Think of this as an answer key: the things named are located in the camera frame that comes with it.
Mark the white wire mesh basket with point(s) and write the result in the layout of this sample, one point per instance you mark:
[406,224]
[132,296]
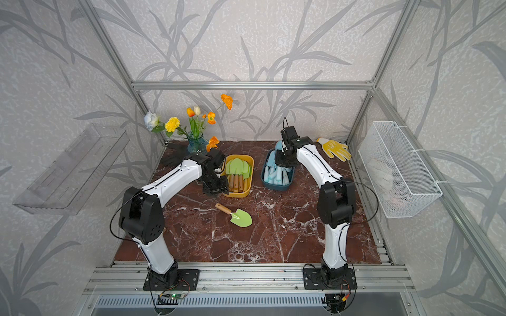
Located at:
[400,178]

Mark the glass vase with flowers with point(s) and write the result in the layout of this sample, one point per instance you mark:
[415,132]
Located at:
[194,133]

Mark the light blue shovel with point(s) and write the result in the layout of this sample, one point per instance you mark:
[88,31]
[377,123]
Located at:
[278,148]
[271,172]

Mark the yellow white work glove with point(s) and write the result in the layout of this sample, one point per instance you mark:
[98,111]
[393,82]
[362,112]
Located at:
[334,149]

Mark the dark teal storage box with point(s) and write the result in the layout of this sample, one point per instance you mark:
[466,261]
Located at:
[285,176]

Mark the green square shovel wooden handle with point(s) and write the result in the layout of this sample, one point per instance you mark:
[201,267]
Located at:
[235,169]

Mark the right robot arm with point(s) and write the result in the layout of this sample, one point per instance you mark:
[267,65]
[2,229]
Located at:
[337,195]

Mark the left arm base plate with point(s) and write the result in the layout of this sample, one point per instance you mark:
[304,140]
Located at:
[181,279]

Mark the clear acrylic wall shelf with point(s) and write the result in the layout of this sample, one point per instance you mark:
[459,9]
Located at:
[65,186]

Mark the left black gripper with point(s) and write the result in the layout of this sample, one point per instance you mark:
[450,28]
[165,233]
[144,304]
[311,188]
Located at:
[223,188]

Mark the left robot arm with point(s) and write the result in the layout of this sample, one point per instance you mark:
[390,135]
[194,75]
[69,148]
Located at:
[141,214]

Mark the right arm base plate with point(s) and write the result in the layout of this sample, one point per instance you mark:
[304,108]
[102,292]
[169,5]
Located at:
[325,278]

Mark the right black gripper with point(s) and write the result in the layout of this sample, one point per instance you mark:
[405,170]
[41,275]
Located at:
[280,163]

